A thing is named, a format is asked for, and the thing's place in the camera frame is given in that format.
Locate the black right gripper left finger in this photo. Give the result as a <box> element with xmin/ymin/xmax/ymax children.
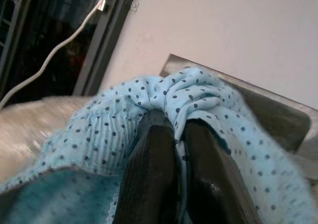
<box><xmin>113</xmin><ymin>109</ymin><xmax>177</xmax><ymax>224</ymax></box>

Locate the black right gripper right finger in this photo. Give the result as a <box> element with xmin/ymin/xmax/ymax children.
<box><xmin>183</xmin><ymin>119</ymin><xmax>263</xmax><ymax>224</ymax></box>

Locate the light blue dotted garment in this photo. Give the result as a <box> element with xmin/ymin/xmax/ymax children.
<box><xmin>0</xmin><ymin>66</ymin><xmax>318</xmax><ymax>224</ymax></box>

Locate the beige counter ledge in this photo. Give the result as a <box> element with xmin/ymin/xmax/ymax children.
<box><xmin>0</xmin><ymin>96</ymin><xmax>92</xmax><ymax>185</ymax></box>

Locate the dark framed window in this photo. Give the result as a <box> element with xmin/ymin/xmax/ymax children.
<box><xmin>0</xmin><ymin>0</ymin><xmax>140</xmax><ymax>105</ymax></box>

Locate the white cable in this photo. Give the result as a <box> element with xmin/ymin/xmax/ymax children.
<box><xmin>0</xmin><ymin>0</ymin><xmax>117</xmax><ymax>108</ymax></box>

